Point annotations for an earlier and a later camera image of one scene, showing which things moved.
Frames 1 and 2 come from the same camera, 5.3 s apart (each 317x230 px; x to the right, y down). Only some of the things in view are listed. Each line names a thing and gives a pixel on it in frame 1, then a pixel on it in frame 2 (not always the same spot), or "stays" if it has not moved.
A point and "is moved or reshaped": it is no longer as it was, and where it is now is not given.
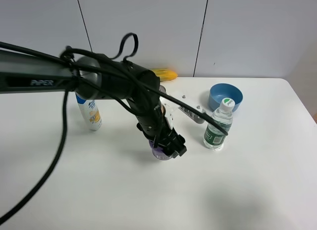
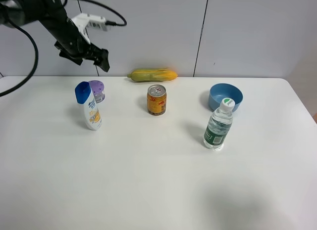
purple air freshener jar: x=158 y=152 is moved or reshaped
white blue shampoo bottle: x=90 y=113 stays
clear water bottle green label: x=214 y=138 stays
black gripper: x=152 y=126 to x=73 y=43
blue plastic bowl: x=219 y=92 stays
